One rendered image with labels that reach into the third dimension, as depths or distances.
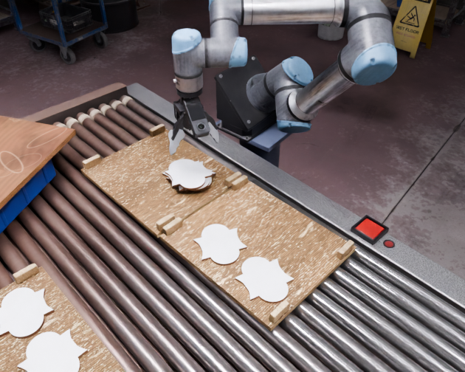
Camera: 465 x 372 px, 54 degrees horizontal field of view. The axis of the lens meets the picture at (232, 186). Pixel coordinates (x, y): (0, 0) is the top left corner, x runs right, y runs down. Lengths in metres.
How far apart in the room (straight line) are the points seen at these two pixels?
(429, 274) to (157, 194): 0.80
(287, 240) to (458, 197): 1.97
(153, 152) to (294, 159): 1.67
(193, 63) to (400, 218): 1.90
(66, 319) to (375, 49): 1.00
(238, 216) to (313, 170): 1.75
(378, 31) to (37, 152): 1.03
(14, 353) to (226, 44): 0.87
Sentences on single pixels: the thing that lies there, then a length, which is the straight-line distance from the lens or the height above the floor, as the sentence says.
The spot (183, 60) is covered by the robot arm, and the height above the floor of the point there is 1.35.
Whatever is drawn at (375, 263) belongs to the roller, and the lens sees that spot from 1.28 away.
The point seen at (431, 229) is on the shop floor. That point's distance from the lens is 2.82.
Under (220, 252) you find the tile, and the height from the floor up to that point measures 0.94.
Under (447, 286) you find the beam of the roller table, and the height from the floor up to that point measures 0.91.
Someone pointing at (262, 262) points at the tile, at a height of 0.94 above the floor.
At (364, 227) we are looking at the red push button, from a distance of 1.35.
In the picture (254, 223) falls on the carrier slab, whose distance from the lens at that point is 1.30.
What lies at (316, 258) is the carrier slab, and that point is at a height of 0.94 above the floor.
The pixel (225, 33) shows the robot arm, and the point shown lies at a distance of 1.22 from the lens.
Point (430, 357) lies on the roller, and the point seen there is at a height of 0.92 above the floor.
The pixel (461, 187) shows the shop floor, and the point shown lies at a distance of 3.19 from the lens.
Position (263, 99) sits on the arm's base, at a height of 1.01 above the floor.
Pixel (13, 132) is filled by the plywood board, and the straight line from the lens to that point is 1.63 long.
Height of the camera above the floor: 1.85
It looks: 40 degrees down
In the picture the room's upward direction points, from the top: straight up
